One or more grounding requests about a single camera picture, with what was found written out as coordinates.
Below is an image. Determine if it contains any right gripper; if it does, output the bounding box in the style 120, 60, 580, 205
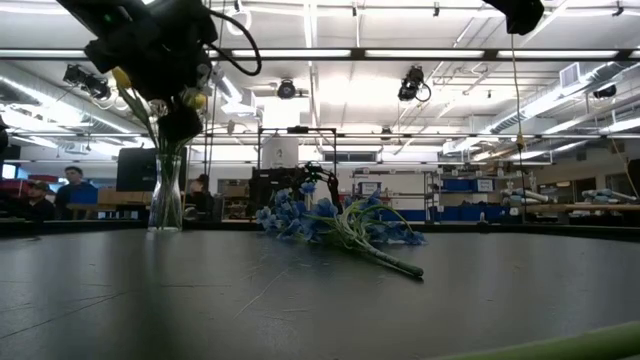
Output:
481, 0, 546, 37

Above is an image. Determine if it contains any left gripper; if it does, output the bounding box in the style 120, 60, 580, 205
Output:
83, 29, 215, 146

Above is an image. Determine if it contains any yellow artificial tulip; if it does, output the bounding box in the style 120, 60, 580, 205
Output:
110, 66, 166, 156
182, 88, 208, 111

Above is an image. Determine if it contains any blue artificial flower bunch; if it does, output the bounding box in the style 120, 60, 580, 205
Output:
298, 180, 318, 216
255, 187, 426, 279

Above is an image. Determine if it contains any red artificial tulip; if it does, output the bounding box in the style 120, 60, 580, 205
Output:
429, 319, 640, 360

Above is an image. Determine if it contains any clear glass vase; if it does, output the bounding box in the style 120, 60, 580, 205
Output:
147, 153, 185, 233

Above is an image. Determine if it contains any black monitor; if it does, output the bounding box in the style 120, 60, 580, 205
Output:
116, 146, 189, 193

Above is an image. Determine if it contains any person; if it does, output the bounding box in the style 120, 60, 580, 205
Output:
22, 179, 57, 222
54, 165, 100, 221
185, 172, 222, 222

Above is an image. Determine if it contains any brown cardboard box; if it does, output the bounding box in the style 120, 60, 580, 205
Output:
97, 187, 157, 206

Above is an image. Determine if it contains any metal shelf with blue bins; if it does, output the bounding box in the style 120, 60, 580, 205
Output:
423, 169, 504, 224

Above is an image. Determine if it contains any wooden workbench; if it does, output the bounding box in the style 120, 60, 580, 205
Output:
524, 202, 640, 214

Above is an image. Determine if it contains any blue storage bin row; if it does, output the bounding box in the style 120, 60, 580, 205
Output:
379, 204, 506, 224

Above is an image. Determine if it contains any silver ventilation duct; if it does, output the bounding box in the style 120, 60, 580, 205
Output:
442, 62, 640, 156

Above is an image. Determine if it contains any white cable ring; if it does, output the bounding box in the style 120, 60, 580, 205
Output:
225, 7, 253, 37

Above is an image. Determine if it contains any hanging yellow cable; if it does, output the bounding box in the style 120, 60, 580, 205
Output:
504, 29, 529, 224

